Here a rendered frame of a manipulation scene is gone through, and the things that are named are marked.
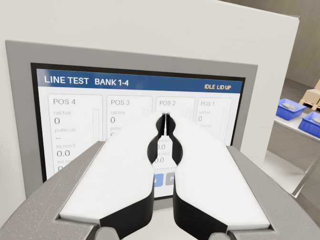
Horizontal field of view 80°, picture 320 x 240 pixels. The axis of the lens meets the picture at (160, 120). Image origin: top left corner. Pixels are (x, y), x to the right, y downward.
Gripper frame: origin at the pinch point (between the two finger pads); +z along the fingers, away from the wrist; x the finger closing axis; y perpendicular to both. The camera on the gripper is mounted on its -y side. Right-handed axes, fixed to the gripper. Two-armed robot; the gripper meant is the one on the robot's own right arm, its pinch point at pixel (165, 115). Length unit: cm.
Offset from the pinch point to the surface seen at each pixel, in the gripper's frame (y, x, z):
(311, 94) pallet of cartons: 165, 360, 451
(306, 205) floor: 168, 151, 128
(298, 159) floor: 173, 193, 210
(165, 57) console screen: 1.4, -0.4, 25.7
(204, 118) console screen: 14.2, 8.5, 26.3
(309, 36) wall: 59, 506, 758
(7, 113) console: 8.5, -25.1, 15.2
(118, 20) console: -4.7, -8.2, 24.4
